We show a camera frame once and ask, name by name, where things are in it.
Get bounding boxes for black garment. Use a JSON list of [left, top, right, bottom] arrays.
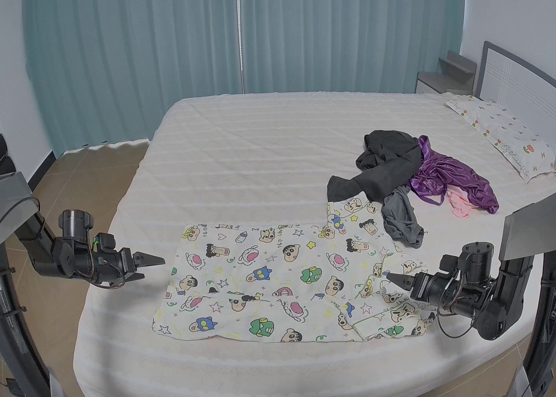
[[326, 129, 422, 204]]

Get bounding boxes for grey bedside table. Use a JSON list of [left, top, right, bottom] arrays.
[[416, 50, 478, 95]]

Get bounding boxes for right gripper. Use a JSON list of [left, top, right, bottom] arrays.
[[385, 271, 464, 314]]

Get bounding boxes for purple garment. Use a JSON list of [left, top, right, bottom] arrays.
[[408, 134, 500, 215]]

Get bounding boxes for grey garment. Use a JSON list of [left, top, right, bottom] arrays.
[[381, 189, 426, 250]]

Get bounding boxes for pink garment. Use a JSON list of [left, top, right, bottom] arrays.
[[447, 189, 473, 219]]

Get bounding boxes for white printed pyjama top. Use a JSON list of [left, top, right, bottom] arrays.
[[151, 197, 438, 343]]

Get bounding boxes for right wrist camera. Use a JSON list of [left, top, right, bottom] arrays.
[[438, 254, 462, 277]]

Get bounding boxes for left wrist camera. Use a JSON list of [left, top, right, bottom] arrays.
[[92, 232, 118, 264]]

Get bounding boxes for blue-green curtain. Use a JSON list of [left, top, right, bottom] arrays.
[[236, 0, 466, 95], [21, 0, 244, 157]]

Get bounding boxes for white printed pillow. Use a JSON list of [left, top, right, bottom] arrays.
[[445, 98, 556, 184]]

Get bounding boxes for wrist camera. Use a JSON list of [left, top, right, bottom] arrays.
[[92, 232, 118, 264], [438, 254, 462, 277]]

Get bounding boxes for bed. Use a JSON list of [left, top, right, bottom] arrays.
[[71, 40, 556, 397]]

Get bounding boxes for black cable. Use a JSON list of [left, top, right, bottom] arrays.
[[0, 196, 42, 225], [436, 311, 476, 340]]

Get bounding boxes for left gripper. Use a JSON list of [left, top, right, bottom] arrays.
[[89, 247, 166, 289]]

